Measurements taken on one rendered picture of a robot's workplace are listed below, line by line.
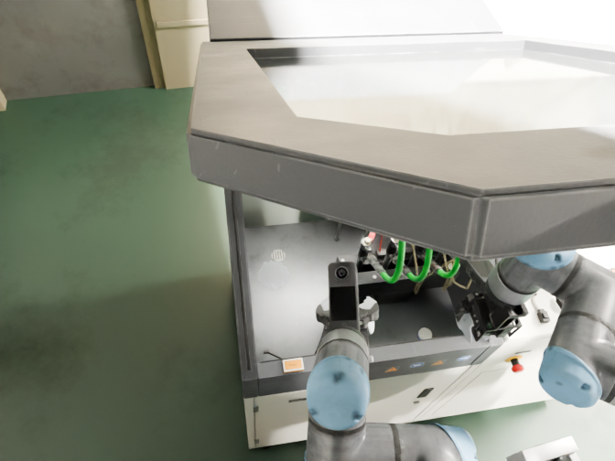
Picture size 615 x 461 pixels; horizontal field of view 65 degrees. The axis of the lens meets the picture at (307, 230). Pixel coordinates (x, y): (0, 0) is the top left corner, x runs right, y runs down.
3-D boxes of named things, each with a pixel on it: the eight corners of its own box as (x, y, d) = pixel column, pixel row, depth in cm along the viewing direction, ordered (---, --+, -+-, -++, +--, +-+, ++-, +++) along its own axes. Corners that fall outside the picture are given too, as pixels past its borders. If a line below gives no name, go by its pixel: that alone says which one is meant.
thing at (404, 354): (258, 397, 131) (258, 379, 118) (256, 380, 134) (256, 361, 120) (469, 366, 141) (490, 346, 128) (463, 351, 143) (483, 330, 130)
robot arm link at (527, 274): (577, 273, 67) (519, 242, 69) (539, 306, 76) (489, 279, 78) (590, 235, 71) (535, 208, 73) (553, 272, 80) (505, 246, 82)
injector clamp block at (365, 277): (337, 309, 144) (344, 285, 131) (330, 280, 149) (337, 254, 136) (443, 296, 149) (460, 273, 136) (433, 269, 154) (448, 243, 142)
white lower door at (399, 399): (254, 448, 187) (253, 400, 131) (254, 442, 188) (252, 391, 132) (412, 422, 197) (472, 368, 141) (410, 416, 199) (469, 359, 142)
